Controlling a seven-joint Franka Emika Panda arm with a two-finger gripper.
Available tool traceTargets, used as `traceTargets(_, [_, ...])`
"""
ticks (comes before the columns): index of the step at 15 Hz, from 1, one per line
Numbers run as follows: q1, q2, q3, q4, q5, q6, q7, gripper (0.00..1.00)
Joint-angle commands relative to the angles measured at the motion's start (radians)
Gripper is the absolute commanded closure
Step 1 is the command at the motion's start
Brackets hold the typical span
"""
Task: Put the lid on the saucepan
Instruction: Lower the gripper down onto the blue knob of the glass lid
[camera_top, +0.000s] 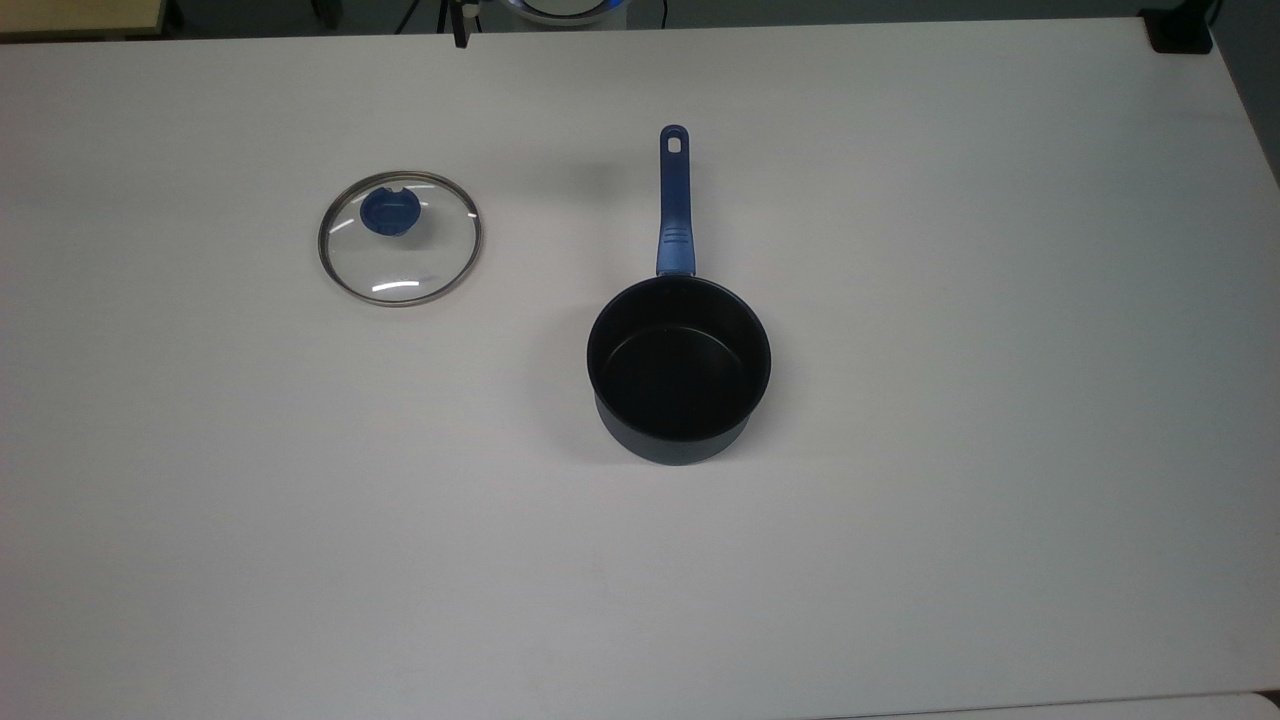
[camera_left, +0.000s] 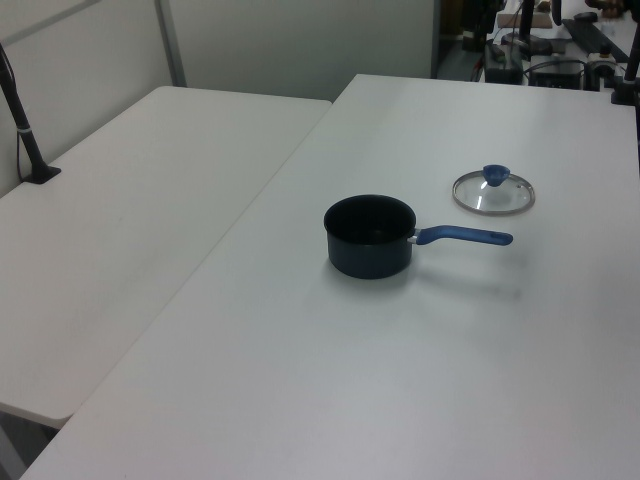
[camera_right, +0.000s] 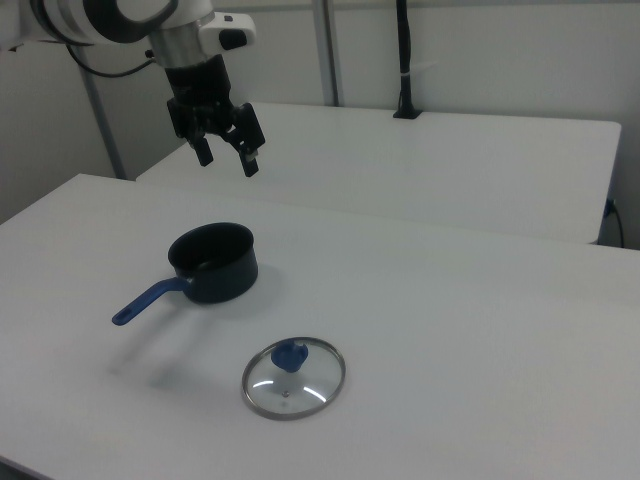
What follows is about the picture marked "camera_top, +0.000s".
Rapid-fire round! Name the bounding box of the glass lid with blue knob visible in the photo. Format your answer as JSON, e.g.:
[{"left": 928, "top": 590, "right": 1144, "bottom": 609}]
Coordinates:
[{"left": 318, "top": 170, "right": 483, "bottom": 307}]

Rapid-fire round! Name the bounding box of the light wooden desk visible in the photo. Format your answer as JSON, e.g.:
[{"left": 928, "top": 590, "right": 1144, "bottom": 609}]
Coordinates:
[{"left": 0, "top": 0, "right": 167, "bottom": 42}]

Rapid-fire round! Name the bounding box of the dark saucepan with blue handle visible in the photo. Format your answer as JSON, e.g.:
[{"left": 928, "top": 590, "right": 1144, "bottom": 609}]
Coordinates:
[{"left": 586, "top": 124, "right": 773, "bottom": 467}]

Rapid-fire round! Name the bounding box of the black table clamp mount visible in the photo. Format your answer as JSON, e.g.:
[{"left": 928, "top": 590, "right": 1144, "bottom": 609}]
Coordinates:
[{"left": 1143, "top": 6, "right": 1215, "bottom": 56}]

